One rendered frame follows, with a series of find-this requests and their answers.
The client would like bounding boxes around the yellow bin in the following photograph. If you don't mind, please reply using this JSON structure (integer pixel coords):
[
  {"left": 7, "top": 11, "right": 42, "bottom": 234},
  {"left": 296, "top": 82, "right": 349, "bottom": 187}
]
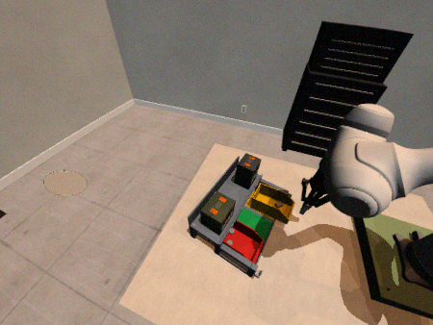
[{"left": 250, "top": 183, "right": 295, "bottom": 224}]

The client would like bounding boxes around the red bin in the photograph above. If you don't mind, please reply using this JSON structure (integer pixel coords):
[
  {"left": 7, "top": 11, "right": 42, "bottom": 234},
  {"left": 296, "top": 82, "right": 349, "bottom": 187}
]
[{"left": 223, "top": 220, "right": 264, "bottom": 263}]

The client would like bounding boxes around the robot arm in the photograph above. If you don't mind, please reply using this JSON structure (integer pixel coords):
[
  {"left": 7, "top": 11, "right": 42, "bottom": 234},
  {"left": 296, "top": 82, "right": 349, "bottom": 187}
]
[{"left": 319, "top": 104, "right": 433, "bottom": 291}]

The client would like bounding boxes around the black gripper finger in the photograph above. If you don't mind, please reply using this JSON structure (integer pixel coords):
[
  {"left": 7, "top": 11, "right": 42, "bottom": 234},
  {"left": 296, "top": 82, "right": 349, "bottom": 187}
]
[
  {"left": 299, "top": 178, "right": 319, "bottom": 214},
  {"left": 302, "top": 188, "right": 330, "bottom": 215}
]

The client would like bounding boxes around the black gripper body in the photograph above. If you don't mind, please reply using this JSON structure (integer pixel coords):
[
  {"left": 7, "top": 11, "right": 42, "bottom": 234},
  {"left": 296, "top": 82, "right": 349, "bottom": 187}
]
[{"left": 309, "top": 168, "right": 324, "bottom": 193}]

